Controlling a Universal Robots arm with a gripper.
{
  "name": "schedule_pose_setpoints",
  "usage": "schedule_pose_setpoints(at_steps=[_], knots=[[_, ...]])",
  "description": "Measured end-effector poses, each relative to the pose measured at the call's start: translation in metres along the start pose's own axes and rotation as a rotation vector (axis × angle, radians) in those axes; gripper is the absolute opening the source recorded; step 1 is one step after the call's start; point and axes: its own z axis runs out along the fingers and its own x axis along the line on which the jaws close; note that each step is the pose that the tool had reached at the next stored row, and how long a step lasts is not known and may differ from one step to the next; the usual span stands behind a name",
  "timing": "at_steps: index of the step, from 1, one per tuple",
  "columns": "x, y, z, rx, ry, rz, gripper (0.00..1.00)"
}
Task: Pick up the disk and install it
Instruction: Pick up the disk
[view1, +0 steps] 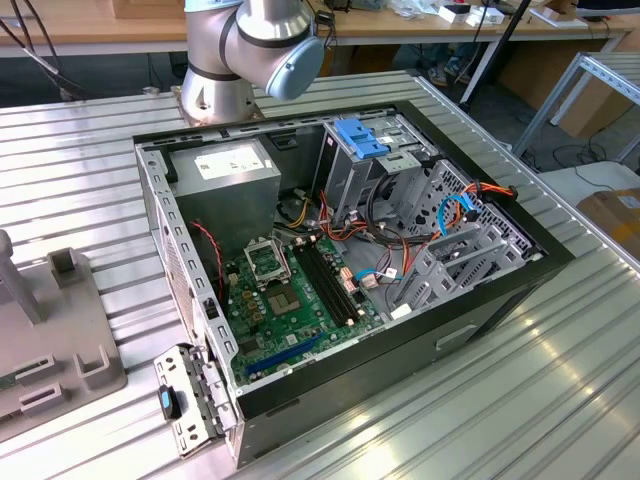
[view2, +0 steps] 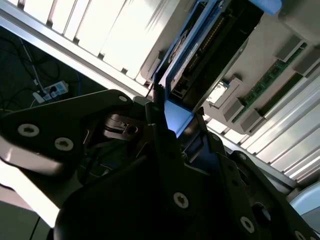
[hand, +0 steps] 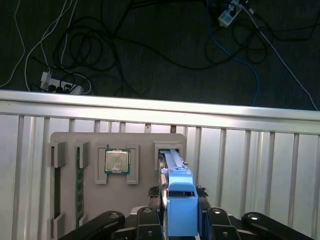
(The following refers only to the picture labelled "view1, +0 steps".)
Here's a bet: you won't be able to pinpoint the blue data wire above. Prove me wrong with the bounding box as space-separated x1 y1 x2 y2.
435 193 475 239

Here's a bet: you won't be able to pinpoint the orange power wire black plug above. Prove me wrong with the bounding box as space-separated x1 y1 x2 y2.
402 180 517 281

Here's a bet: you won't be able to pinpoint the grey metal disk bay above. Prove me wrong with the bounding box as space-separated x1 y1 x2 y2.
387 159 546 321

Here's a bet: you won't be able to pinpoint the metal socket cover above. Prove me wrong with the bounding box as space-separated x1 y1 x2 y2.
243 238 293 285

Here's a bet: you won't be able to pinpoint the black RAM slot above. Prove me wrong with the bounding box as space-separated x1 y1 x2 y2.
294 242 351 326
307 239 362 321

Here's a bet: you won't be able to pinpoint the grey metal drive cage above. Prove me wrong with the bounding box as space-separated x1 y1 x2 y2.
319 112 439 229

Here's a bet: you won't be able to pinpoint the CPU socket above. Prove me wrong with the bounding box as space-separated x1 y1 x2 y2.
266 285 306 320

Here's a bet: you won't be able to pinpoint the green motherboard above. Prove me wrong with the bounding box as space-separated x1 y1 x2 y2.
222 234 389 389

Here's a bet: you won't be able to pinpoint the grey power supply box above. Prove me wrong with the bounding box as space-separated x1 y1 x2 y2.
167 137 284 261

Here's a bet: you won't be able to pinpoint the blue plastic drive latch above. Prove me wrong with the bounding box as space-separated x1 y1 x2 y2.
335 118 391 160

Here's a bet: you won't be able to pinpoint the blue expansion slot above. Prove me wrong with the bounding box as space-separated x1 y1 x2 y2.
246 333 324 375

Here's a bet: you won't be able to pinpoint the black PC case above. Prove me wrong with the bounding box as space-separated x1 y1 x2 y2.
130 99 576 469

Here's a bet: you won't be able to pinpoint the seated person legs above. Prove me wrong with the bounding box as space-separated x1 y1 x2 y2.
417 43 476 86

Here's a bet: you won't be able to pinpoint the black latch blue button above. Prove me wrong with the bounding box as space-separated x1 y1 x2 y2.
157 384 184 421

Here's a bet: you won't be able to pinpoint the wooden desk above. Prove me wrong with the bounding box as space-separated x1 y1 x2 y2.
319 0 636 49
0 0 190 59

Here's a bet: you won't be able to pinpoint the grey parts rack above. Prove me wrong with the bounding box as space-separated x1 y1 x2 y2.
0 229 129 444

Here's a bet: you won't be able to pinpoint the white plastic panel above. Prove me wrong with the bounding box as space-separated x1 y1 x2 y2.
539 159 640 206

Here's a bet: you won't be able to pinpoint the small white box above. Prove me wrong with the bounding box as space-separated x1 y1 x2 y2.
467 7 506 27

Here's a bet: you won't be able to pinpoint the brown box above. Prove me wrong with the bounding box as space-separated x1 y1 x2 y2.
112 0 187 20

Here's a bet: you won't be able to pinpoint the cardboard box with label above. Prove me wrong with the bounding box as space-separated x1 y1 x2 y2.
574 187 640 261

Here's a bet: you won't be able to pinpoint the large cardboard box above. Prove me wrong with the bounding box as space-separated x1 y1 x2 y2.
554 74 632 139

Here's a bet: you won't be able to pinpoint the flat white tray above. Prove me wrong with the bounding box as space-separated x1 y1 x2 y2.
529 7 589 30

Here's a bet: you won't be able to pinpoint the orange red wire bundle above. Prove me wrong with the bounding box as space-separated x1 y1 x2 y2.
314 189 406 251

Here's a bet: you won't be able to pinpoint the yellow black wire bundle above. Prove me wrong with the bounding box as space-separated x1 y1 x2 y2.
277 187 321 229

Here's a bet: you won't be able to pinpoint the thick black cable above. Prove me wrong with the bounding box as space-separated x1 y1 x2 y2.
366 169 432 247

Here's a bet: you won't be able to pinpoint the blue wire white plug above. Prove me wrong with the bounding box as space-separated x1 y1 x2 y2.
352 267 404 291

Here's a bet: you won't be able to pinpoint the red black twisted wire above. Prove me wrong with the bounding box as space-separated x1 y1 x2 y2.
189 219 227 306

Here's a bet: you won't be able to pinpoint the silver card retainer bracket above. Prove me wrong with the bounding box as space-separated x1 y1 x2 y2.
152 342 239 459

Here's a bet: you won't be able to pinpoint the pale metal shelf frame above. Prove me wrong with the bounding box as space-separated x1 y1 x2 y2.
512 49 640 161

